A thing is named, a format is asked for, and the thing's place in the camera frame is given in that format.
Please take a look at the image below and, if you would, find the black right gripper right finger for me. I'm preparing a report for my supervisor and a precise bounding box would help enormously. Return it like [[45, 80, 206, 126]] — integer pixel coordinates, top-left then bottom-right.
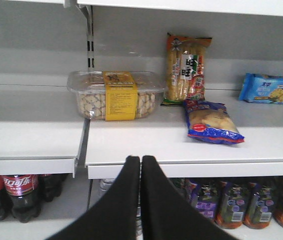
[[141, 155, 236, 240]]

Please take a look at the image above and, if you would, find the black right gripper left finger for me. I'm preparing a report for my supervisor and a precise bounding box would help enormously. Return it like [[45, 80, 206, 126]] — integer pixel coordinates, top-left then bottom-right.
[[48, 156, 141, 240]]

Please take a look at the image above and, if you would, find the purple label drink bottle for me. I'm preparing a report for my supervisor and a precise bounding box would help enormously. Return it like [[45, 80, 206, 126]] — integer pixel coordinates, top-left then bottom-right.
[[243, 177, 278, 230], [215, 177, 250, 229], [184, 178, 220, 222]]

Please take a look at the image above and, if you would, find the blue red snack bag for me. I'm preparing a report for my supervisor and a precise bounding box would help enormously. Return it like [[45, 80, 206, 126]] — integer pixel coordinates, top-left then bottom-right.
[[183, 98, 245, 145]]

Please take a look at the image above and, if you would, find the clear cracker box yellow label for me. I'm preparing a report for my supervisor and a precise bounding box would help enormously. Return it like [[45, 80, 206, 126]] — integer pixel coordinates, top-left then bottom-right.
[[67, 71, 165, 121]]

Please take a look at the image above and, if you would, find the light blue biscuit pack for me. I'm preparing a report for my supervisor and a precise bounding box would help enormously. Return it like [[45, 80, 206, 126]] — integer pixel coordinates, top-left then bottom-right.
[[238, 73, 283, 105]]

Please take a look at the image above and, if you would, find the yellow rice cracker pack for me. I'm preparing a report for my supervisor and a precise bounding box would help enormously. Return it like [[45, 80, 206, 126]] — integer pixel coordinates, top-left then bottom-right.
[[162, 33, 212, 105]]

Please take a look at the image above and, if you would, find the white store shelving unit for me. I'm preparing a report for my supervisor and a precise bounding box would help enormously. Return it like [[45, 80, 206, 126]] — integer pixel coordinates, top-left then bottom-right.
[[0, 0, 283, 240]]

